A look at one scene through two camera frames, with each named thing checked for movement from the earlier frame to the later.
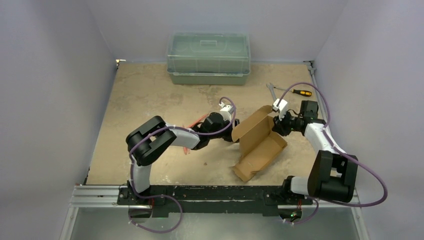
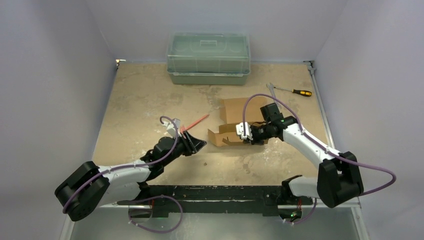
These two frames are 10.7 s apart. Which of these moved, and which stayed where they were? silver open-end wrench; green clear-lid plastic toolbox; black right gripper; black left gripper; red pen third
Moved: black right gripper; black left gripper
Stayed: red pen third; silver open-end wrench; green clear-lid plastic toolbox
